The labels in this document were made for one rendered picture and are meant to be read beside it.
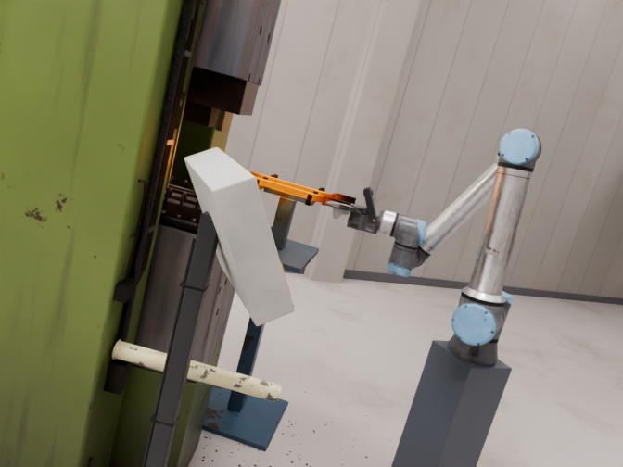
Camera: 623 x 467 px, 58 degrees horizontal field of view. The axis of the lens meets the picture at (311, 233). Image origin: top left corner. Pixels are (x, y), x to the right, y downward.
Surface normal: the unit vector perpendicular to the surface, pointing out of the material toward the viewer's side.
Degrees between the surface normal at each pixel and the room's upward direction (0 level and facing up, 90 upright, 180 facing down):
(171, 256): 90
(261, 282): 90
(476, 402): 90
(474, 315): 95
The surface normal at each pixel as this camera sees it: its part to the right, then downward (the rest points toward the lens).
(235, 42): -0.07, 0.20
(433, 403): -0.86, -0.12
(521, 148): -0.44, -0.06
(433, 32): 0.44, 0.30
